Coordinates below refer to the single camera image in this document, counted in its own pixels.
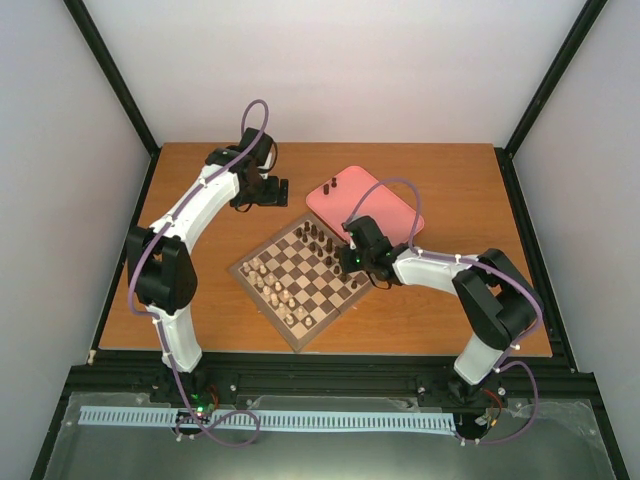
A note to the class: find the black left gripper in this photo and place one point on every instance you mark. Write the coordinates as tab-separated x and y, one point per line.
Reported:
272	198

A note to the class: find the black aluminium frame rail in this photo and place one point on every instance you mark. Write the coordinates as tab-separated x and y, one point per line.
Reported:
231	378

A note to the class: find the pink tray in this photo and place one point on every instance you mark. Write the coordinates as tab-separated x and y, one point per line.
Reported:
393	215

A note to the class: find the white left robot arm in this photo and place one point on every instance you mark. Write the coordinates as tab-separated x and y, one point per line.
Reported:
162	280

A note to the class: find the wooden chessboard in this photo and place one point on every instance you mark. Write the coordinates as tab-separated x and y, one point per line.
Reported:
304	284

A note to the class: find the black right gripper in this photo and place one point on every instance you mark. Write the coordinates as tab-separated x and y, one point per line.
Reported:
347	266

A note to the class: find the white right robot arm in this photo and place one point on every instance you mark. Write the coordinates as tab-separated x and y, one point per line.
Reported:
500	304

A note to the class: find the light blue cable duct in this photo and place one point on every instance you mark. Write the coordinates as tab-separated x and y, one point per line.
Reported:
272	420

